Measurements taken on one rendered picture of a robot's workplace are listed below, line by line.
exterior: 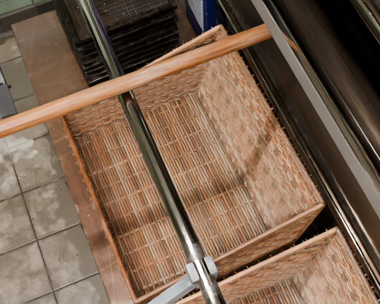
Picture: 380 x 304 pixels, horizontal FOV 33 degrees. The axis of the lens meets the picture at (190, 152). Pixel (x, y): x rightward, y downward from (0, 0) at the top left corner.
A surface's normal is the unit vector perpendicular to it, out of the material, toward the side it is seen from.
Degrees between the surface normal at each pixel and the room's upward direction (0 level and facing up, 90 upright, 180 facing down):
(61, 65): 0
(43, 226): 0
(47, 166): 0
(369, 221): 70
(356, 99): 11
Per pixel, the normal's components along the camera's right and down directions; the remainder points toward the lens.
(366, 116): 0.14, -0.51
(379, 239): -0.88, 0.18
